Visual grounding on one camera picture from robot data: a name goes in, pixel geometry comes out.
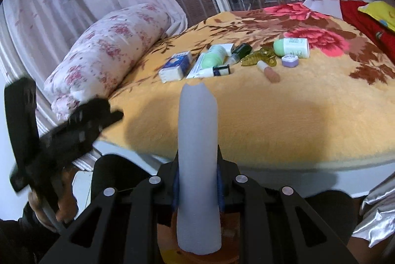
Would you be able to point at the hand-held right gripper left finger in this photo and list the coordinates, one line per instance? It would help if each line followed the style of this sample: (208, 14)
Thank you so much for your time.
(176, 190)

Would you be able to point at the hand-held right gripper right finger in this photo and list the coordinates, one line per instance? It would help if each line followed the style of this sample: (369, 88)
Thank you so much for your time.
(220, 190)

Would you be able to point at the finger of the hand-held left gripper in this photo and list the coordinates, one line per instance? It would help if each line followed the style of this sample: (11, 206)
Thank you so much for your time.
(98, 116)

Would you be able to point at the pale grey foam tube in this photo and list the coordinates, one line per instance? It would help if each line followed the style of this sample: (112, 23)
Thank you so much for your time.
(199, 159)

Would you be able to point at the orange round bin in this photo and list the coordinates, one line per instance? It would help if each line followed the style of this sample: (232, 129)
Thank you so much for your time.
(230, 233)

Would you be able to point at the person's left forearm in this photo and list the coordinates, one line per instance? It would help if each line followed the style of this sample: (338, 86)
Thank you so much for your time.
(18, 242)

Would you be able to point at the person's left hand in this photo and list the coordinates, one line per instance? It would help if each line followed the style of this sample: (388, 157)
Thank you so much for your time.
(67, 205)

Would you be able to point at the floral white pillow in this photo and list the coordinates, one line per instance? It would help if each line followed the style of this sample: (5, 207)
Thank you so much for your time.
(105, 51)

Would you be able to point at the blue and white box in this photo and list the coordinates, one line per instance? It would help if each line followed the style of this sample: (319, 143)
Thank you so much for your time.
(174, 68)

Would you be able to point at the yellow floral plush blanket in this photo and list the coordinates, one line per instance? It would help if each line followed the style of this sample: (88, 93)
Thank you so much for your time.
(277, 116)

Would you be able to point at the flat white carton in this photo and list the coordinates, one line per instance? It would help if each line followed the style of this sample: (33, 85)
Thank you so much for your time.
(197, 69)

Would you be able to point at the small dark blue box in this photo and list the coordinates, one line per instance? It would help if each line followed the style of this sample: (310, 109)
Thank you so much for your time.
(221, 70)

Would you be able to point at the beige cosmetic stick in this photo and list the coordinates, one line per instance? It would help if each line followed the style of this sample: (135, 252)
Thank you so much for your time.
(270, 72)

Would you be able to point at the pale green bottle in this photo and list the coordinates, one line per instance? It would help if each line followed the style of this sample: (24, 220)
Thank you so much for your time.
(214, 57)

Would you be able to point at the olive translucent hair clip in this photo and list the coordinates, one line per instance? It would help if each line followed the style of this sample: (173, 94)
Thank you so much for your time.
(257, 59)

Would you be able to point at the dark green glass bottle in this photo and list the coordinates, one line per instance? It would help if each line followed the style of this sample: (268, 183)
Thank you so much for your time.
(240, 52)

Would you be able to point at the small purple jar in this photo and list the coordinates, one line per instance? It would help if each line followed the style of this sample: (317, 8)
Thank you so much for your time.
(290, 61)

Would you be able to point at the silver foil bag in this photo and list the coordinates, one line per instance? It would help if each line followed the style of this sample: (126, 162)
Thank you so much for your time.
(376, 211)

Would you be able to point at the green and white bottle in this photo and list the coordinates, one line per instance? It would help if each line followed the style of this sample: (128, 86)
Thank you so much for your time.
(293, 47)

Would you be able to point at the red cloth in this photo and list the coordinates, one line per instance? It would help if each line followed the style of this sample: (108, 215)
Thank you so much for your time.
(364, 23)

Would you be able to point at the yellow printed pillow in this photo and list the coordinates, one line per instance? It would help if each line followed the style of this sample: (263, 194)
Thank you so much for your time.
(381, 12)

